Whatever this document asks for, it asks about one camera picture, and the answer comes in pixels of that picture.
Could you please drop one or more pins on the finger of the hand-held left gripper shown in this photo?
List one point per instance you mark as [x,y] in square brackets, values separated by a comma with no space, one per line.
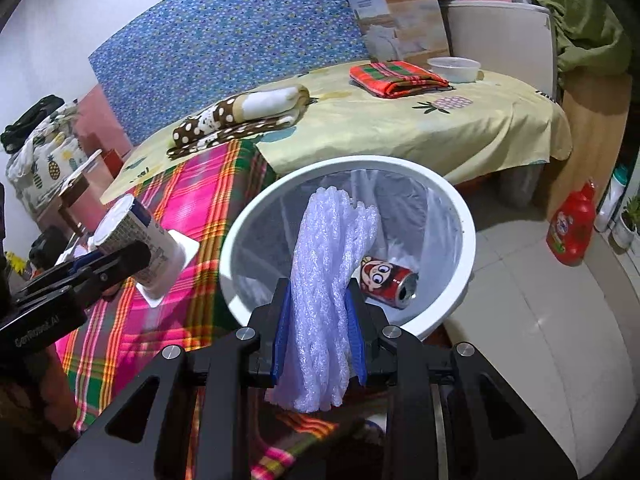
[80,261]
[115,265]

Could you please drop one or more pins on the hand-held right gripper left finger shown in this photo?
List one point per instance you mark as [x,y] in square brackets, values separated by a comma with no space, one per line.
[280,332]

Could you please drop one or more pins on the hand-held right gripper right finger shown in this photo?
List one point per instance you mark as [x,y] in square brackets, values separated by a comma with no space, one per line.
[356,342]

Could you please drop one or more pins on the white yogurt cup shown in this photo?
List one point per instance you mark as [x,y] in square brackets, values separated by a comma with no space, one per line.
[145,240]

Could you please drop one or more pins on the white foam net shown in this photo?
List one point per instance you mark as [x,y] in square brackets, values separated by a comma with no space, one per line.
[320,285]

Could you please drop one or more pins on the white round trash bin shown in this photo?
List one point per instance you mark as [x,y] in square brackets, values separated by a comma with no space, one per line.
[450,280]

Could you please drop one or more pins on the person's left forearm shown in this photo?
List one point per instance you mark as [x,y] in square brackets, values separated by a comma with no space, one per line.
[30,400]

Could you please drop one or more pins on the red drink can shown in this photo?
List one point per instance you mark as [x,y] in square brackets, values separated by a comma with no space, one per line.
[387,280]

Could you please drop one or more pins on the pink plaid blanket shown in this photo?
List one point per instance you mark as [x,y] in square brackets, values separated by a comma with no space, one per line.
[165,210]

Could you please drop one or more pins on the pineapple print pillow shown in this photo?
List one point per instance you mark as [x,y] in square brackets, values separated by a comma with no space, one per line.
[50,160]

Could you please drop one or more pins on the clear plastic bin liner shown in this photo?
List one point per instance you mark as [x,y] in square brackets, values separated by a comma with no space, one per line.
[400,210]

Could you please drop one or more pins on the black bag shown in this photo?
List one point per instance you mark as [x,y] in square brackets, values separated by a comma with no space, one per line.
[30,120]

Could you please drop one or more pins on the brown polka dot blanket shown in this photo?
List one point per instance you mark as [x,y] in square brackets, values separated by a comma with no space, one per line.
[210,120]

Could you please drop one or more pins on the yellow bedsheet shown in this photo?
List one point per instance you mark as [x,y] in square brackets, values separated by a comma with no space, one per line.
[400,125]

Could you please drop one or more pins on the grey bed leg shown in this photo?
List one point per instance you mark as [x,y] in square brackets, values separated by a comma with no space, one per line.
[520,185]

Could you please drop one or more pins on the red detergent bottle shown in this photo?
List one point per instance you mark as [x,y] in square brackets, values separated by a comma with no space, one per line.
[570,230]

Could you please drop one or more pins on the blue floral mattress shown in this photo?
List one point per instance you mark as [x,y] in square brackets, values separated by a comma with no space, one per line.
[225,35]

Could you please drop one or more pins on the red plaid folded cloth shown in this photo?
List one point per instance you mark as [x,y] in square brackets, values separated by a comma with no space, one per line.
[395,77]

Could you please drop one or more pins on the white bowl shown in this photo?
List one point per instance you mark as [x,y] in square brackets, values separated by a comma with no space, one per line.
[452,70]

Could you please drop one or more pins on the white bottle green cap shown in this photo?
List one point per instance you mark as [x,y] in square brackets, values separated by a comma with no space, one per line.
[610,200]

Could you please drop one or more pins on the potted plant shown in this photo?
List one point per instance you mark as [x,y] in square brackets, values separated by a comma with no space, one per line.
[627,220]

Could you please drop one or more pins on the wooden board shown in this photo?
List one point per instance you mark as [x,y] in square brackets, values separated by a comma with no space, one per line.
[590,135]

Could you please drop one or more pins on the cardboard box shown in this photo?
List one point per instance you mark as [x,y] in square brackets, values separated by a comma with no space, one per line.
[400,10]

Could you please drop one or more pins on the white cabinet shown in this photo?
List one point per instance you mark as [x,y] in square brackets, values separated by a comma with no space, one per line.
[500,30]

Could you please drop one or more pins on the green cloth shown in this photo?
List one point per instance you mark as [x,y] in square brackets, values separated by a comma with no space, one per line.
[575,10]

